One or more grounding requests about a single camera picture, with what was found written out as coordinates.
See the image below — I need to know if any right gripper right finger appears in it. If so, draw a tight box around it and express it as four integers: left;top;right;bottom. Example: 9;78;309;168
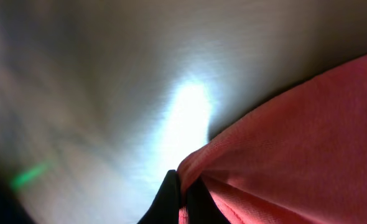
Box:
186;177;230;224

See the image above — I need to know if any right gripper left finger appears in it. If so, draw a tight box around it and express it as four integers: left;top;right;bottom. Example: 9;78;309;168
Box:
138;170;180;224

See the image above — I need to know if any red printed t-shirt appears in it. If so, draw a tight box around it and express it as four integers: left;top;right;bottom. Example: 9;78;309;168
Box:
178;55;367;223

